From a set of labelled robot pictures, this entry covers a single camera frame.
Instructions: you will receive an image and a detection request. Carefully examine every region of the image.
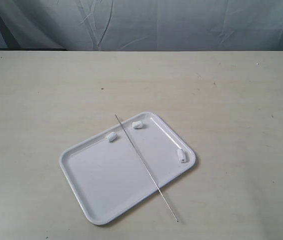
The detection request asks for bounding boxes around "white marshmallow piece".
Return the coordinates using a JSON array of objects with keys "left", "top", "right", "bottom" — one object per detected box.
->
[
  {"left": 177, "top": 148, "right": 187, "bottom": 163},
  {"left": 131, "top": 120, "right": 144, "bottom": 129},
  {"left": 106, "top": 132, "right": 117, "bottom": 143}
]

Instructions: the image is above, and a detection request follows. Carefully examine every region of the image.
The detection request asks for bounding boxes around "thin metal skewer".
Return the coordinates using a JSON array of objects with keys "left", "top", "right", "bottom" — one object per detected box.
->
[{"left": 114, "top": 114, "right": 179, "bottom": 223}]

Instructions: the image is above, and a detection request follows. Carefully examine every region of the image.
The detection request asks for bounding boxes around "white rectangular plastic tray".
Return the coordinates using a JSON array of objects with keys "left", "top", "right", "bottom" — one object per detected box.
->
[{"left": 59, "top": 111, "right": 197, "bottom": 225}]

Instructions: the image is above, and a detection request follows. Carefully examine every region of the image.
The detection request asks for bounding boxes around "grey wrinkled backdrop cloth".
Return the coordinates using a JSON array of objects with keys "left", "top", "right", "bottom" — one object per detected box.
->
[{"left": 0, "top": 0, "right": 283, "bottom": 51}]

